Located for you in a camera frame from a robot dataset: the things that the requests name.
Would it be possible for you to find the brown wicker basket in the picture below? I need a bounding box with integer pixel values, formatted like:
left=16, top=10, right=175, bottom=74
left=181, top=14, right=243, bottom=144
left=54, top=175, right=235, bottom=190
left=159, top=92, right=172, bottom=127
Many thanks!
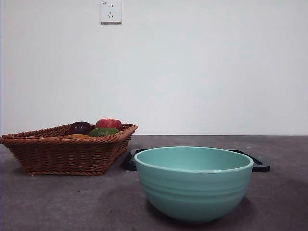
left=0, top=123, right=138, bottom=176

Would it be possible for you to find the black rectangular tray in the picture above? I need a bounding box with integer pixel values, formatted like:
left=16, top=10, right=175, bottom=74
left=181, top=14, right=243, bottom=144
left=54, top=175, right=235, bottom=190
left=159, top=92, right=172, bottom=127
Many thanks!
left=123, top=148, right=270, bottom=172

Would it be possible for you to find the white wall power socket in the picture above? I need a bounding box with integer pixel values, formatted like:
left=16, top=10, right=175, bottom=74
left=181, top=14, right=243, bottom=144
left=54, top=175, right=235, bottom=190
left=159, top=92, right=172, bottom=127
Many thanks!
left=100, top=1, right=122, bottom=24

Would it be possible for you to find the teal ribbed bowl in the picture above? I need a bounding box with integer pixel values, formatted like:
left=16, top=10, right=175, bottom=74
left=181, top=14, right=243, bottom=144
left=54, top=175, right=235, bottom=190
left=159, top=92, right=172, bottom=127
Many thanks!
left=133, top=146, right=255, bottom=225

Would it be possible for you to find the red apple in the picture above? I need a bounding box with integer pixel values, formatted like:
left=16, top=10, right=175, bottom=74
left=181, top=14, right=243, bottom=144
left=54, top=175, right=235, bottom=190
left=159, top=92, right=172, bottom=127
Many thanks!
left=95, top=118, right=123, bottom=131

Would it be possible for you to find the dark purple round fruit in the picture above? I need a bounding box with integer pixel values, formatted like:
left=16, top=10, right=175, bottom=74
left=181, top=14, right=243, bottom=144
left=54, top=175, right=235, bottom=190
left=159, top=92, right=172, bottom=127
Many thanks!
left=68, top=121, right=94, bottom=136

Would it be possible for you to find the green avocado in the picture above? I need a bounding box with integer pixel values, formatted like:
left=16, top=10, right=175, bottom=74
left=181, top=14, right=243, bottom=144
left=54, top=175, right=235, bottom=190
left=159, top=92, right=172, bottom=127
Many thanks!
left=87, top=128, right=120, bottom=137

